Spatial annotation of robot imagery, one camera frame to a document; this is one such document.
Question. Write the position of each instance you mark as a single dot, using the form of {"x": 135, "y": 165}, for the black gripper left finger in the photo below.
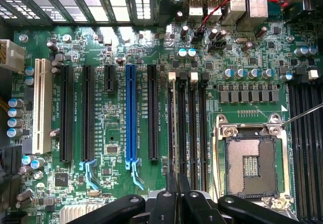
{"x": 161, "y": 209}

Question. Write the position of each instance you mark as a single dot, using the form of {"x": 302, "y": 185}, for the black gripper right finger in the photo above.
{"x": 195, "y": 209}

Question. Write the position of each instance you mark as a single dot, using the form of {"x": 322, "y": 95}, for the RAM slot white latches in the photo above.
{"x": 306, "y": 158}
{"x": 171, "y": 76}
{"x": 193, "y": 123}

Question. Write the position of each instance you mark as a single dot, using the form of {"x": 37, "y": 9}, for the thin steel locking lever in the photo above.
{"x": 216, "y": 158}
{"x": 302, "y": 115}

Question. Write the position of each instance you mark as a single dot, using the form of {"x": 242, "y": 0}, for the CPU socket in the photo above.
{"x": 252, "y": 163}

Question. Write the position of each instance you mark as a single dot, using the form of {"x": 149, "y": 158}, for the silver socket cover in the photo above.
{"x": 277, "y": 202}

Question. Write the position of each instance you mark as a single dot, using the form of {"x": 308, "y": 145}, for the silver finned heatsink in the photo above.
{"x": 75, "y": 214}

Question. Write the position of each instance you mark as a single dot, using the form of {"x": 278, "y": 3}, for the long black expansion slot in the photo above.
{"x": 153, "y": 113}
{"x": 66, "y": 113}
{"x": 88, "y": 113}

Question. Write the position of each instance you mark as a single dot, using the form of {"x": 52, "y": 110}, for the green Dell motherboard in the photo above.
{"x": 113, "y": 123}

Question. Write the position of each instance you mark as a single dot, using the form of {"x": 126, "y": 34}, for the blue expansion slot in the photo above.
{"x": 130, "y": 113}

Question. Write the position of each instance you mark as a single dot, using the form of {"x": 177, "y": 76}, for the short black expansion slot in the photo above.
{"x": 110, "y": 77}

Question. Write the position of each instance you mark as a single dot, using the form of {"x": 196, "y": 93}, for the white expansion slot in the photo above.
{"x": 43, "y": 108}

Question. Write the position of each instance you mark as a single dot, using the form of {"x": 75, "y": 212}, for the grey open PC case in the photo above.
{"x": 142, "y": 22}

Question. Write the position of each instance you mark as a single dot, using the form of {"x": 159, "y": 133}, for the silver USB port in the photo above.
{"x": 214, "y": 7}
{"x": 195, "y": 7}

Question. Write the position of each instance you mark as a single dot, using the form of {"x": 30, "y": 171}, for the tall silver port block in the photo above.
{"x": 237, "y": 7}
{"x": 257, "y": 7}

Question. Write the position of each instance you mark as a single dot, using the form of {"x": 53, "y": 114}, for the white power connector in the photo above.
{"x": 13, "y": 55}

